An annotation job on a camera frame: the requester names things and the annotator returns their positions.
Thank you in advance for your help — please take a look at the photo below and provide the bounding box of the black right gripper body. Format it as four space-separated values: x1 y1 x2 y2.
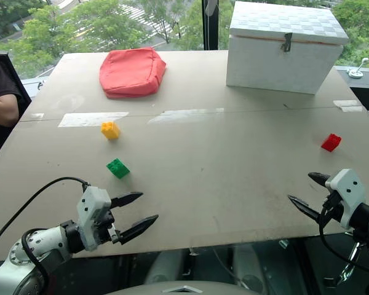
322 191 345 222

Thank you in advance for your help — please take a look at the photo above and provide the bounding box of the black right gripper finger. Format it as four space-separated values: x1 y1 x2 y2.
307 172 331 187
287 195 323 224

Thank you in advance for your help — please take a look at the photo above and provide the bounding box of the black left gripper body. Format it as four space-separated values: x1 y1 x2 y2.
93 208 122 245

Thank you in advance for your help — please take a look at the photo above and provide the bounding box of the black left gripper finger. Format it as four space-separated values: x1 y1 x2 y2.
119 214 159 245
110 192 144 208

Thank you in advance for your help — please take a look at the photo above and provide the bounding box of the green toy brick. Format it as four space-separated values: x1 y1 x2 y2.
106 158 131 179

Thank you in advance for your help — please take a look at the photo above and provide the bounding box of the red toy brick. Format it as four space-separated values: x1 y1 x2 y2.
320 133 342 152

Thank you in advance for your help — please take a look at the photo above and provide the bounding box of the yellow toy brick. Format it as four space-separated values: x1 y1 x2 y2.
100 121 121 141

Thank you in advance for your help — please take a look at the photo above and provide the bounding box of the silver robot torso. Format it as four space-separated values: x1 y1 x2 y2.
106 280 265 295

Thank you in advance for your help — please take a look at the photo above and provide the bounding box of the red fabric pouch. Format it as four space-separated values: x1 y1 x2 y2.
99 47 167 100

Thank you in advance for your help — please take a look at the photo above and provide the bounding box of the white woven lidded box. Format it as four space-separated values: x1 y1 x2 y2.
225 1 350 95

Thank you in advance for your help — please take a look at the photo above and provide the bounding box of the person in dark shirt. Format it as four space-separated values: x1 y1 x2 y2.
0 50 23 168

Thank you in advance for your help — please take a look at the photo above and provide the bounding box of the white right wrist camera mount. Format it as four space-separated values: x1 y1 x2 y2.
325 168 367 230

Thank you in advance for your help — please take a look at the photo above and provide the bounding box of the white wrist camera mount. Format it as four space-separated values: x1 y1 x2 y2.
76 186 112 251
325 168 367 230

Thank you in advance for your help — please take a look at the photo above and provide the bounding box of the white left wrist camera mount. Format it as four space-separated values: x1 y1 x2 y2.
76 186 112 251

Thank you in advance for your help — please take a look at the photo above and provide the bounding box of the white window handle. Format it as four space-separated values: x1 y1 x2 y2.
346 57 369 79

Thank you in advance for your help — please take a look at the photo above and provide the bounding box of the black window frame post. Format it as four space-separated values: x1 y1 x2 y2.
201 0 219 51

